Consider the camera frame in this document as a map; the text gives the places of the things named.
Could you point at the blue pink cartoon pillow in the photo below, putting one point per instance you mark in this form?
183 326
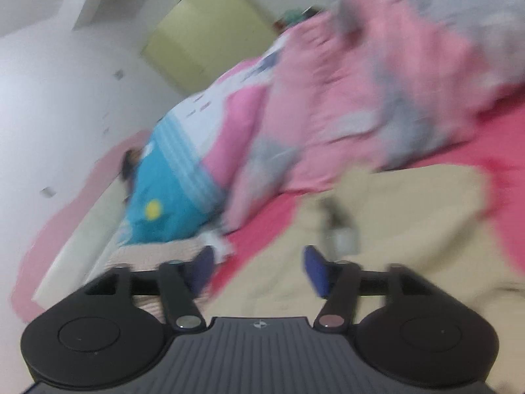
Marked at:
172 180

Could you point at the beige zip jacket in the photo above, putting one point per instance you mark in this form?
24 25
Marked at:
410 234

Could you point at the teal cloth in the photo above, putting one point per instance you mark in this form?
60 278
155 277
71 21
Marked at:
299 16

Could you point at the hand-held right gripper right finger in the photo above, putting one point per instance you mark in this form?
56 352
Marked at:
316 271

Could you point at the pink grey floral quilt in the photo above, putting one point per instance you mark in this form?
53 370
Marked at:
369 90

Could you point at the yellow-green cabinet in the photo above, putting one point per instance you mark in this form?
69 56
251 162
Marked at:
205 28

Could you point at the pink houndstooth cloth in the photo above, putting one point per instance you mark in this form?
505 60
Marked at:
143 254

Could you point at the white cloth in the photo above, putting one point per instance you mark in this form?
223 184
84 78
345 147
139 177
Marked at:
219 246

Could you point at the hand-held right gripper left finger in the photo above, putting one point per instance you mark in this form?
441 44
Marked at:
204 269

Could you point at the pink white headboard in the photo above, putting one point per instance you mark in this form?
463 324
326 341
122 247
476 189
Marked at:
61 234

